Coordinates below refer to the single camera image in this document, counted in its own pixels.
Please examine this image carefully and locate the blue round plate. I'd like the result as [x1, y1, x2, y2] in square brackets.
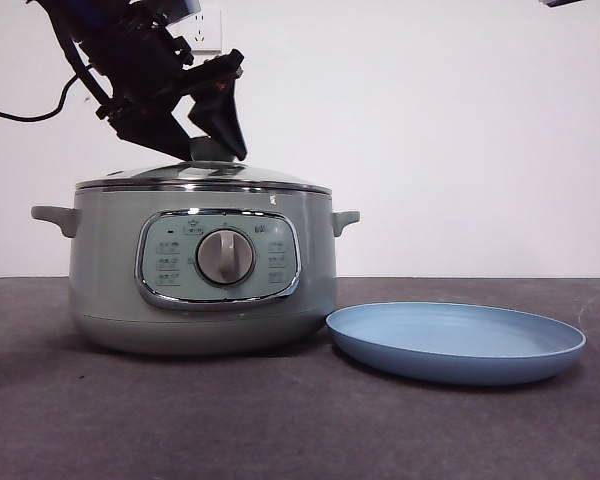
[325, 301, 588, 386]

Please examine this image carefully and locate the glass lid with green knob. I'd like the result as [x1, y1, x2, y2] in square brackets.
[74, 137, 334, 195]

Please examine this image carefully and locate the black cable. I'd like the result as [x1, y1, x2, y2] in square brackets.
[0, 73, 84, 122]

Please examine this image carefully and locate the white wall socket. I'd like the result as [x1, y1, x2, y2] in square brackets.
[172, 9, 223, 55]

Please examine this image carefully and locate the pale green electric steamer pot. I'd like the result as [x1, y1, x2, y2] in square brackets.
[29, 187, 361, 357]

